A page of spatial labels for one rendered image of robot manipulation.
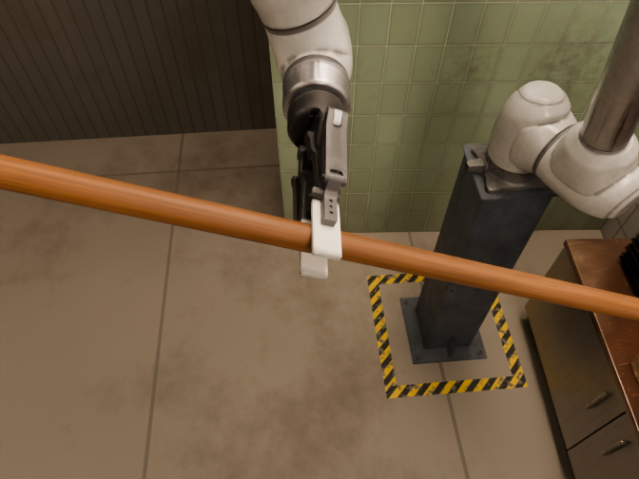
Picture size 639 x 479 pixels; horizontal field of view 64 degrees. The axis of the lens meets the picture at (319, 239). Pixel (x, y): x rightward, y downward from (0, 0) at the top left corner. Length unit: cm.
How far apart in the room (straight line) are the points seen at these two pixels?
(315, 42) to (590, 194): 81
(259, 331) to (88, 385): 73
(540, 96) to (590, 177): 23
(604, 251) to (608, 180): 79
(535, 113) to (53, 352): 208
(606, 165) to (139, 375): 186
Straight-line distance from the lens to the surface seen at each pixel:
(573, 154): 127
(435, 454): 215
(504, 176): 148
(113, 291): 256
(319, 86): 65
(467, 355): 231
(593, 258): 202
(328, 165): 53
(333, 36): 70
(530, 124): 136
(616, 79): 113
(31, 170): 51
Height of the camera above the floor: 204
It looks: 53 degrees down
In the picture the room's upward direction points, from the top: straight up
